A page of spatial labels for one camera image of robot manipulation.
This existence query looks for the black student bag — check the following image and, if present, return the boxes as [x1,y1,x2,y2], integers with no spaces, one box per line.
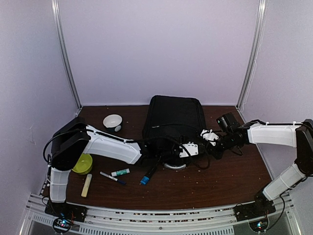
[142,95,210,170]

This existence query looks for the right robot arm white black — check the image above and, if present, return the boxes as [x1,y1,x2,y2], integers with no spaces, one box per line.
[201,113,313,216]

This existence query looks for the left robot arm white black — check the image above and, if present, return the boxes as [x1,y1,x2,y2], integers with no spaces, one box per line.
[43,117,199,217]

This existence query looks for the blue black highlighter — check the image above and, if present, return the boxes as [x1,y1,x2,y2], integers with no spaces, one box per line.
[140,165,157,185]

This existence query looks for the green white glue stick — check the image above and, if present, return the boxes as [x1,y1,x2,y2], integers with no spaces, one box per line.
[111,168,130,177]

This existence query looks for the white black ceramic bowl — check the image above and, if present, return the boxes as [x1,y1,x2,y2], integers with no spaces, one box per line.
[103,114,123,133]

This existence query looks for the white blue pen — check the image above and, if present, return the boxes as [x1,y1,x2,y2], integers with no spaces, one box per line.
[100,171,126,185]

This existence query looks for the yellow highlighter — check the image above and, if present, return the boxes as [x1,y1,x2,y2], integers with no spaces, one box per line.
[81,174,92,197]

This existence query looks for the green plastic bowl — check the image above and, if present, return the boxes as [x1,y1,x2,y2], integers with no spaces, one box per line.
[72,154,93,175]

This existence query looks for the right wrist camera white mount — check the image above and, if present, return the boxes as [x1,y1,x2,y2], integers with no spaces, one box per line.
[200,129,219,142]

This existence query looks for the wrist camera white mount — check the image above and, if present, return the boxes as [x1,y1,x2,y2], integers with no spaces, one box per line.
[179,142,204,158]
[200,129,219,142]

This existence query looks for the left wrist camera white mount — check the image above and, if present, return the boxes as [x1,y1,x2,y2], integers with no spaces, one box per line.
[179,142,204,158]

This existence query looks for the aluminium front rail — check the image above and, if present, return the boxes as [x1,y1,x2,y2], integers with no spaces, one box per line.
[19,193,301,235]

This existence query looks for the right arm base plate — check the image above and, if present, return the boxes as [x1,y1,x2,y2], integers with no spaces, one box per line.
[233,202,276,222]

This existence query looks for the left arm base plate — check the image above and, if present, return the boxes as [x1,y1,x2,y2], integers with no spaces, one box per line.
[45,203,88,222]

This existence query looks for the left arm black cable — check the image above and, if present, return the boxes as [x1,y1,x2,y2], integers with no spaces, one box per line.
[43,123,212,177]

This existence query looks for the right aluminium corner post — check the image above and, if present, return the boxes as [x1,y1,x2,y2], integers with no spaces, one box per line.
[237,0,268,112]

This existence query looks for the aluminium corner post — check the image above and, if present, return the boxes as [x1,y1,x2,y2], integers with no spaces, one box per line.
[51,0,83,115]
[237,0,268,112]

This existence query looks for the left aluminium corner post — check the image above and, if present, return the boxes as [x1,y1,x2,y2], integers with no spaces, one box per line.
[51,0,83,115]

